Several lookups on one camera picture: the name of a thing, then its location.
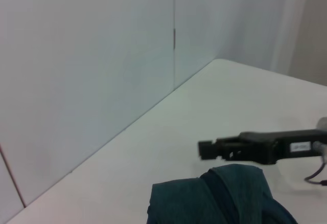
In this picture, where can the dark teal insulated lunch bag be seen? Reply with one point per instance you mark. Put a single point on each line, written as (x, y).
(230, 198)

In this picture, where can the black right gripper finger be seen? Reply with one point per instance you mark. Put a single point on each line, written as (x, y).
(207, 150)

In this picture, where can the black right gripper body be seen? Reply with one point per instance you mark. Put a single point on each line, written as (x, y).
(268, 147)

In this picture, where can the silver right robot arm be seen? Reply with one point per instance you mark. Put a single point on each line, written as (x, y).
(323, 123)

